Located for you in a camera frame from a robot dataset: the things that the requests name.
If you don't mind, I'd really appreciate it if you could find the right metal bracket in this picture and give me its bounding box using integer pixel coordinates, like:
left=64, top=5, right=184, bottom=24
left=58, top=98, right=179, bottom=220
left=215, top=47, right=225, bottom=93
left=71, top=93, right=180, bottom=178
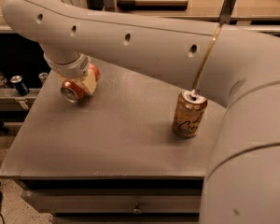
left=218, top=0, right=236, bottom=25

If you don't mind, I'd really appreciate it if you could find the grey drawer with knob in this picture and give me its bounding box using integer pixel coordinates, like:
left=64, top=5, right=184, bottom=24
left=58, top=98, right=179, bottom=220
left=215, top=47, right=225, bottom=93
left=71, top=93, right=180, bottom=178
left=21, top=189, right=201, bottom=214

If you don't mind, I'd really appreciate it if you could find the gold LaCroix can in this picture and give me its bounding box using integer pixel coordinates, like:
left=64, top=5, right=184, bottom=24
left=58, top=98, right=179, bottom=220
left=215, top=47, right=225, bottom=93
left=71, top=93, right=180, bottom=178
left=173, top=90, right=207, bottom=138

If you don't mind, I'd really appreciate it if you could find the red coke can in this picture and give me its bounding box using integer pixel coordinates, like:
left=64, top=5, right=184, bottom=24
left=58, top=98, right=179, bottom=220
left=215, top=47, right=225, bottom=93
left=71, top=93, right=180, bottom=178
left=60, top=63, right=100, bottom=103

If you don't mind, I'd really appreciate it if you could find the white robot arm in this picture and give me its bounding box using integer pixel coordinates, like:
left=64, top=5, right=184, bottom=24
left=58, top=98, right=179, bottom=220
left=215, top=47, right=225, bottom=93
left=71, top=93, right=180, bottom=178
left=2, top=0, right=280, bottom=224

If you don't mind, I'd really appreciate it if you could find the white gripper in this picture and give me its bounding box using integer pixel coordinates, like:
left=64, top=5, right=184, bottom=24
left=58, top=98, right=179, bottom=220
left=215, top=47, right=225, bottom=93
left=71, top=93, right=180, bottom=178
left=44, top=54, right=97, bottom=95

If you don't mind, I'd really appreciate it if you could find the silver can top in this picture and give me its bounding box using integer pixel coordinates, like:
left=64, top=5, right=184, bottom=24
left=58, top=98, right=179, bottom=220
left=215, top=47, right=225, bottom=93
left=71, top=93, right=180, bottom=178
left=38, top=72, right=49, bottom=84

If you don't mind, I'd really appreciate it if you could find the dark blue soda can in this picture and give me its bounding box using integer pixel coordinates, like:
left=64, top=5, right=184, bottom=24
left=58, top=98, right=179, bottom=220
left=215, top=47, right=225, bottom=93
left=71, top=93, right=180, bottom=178
left=10, top=76, right=29, bottom=96

